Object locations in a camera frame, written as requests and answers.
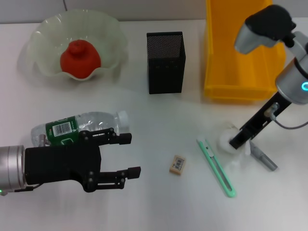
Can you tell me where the mint green utility knife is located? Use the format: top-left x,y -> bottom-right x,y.
196,136 -> 237,198

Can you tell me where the gripper cable with plug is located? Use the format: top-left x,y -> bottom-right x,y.
264,102 -> 308,130
7,134 -> 51,193

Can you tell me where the beige eraser with barcode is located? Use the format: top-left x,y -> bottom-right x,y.
169,154 -> 186,174

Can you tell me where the black mesh pen holder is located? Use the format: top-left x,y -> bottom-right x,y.
146,31 -> 187,95

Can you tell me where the clear green-label water bottle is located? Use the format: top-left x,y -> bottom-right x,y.
30,110 -> 130,147

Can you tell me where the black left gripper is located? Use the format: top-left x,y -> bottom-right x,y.
25,128 -> 141,193

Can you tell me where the red-orange bumpy orange fruit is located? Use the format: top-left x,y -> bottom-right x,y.
59,39 -> 102,80

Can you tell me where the yellow plastic storage bin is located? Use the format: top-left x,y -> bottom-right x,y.
204,0 -> 287,101

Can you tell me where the white paper ball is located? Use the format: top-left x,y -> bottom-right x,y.
218,127 -> 252,156

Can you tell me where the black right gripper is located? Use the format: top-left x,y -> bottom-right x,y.
229,92 -> 293,150

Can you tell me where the right gripper cable with plug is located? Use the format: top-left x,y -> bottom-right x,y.
264,102 -> 308,130

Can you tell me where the grey glitter pen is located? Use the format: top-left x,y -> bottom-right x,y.
222,121 -> 279,172

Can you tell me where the left gripper cable with plug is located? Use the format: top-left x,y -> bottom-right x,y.
7,134 -> 51,193

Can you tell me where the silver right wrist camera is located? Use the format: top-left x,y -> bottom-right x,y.
234,4 -> 297,55

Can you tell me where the pale green wavy fruit plate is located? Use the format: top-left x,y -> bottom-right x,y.
26,9 -> 128,81

